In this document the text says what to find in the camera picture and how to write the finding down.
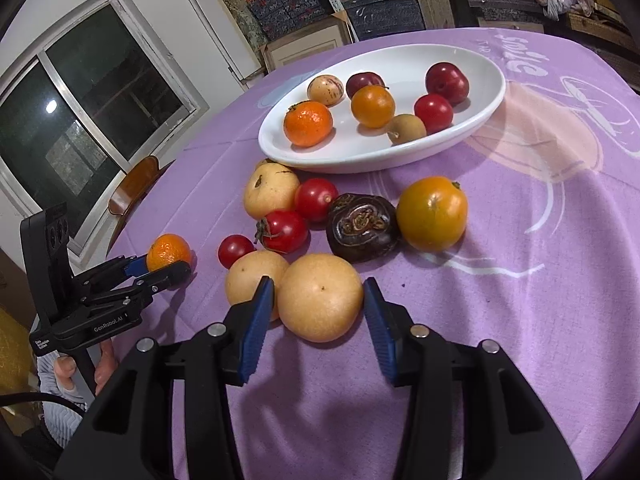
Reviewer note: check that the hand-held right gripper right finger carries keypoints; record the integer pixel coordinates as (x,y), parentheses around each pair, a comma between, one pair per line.
(381,335)

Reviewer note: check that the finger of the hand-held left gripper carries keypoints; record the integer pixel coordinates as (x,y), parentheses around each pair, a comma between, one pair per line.
(172,274)
(135,266)

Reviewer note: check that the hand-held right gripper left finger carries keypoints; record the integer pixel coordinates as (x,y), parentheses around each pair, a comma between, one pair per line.
(257,332)

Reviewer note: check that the yellow round fruit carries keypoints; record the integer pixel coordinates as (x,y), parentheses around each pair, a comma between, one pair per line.
(320,305)
(250,280)

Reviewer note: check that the red cherry tomato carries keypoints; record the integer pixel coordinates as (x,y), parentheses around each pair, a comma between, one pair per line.
(285,231)
(315,199)
(235,251)
(433,111)

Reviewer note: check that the yellow pear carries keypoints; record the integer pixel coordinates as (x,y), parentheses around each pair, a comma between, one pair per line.
(270,190)

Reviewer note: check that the yellow-orange tomato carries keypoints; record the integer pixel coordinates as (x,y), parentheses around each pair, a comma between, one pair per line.
(432,214)

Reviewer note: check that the white oval plate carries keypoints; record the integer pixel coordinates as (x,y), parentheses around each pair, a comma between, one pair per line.
(350,155)

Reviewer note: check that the orange mandarin with stem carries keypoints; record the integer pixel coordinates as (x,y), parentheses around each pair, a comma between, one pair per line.
(307,123)

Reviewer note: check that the orange tomato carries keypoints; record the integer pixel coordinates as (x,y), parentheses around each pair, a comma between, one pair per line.
(372,106)

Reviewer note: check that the striped yellow pepino melon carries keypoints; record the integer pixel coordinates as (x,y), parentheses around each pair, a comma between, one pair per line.
(325,90)

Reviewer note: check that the dark purple plum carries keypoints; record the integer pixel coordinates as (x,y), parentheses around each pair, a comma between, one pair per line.
(364,81)

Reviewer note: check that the person's left forearm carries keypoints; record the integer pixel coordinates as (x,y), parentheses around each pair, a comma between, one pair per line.
(60,420)

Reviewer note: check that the person's left hand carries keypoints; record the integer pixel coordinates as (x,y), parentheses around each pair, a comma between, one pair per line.
(106,365)

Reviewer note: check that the wooden chair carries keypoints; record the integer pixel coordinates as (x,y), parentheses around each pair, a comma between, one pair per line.
(137,180)

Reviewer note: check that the purple printed tablecloth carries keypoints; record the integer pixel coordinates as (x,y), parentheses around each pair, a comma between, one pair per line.
(525,260)

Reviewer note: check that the white-framed sliding window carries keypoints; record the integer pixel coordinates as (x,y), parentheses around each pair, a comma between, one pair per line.
(100,100)

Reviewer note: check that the white boards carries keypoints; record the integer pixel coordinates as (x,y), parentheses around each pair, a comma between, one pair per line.
(220,40)

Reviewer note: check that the green marble slab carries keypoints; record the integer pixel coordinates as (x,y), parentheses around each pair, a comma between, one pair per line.
(240,15)

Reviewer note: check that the stack of blue floral boxes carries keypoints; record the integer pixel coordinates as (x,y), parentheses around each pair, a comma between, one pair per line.
(287,7)

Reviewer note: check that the stack of dark grey boxes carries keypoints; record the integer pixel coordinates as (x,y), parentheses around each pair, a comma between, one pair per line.
(382,12)

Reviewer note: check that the upright woven tan boxes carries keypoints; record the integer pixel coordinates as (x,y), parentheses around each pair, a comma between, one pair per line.
(434,2)

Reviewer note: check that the stack of wooden frames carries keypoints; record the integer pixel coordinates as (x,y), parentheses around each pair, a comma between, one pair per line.
(605,30)

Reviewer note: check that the beige picture frame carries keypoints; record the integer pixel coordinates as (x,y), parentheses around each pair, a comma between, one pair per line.
(305,42)

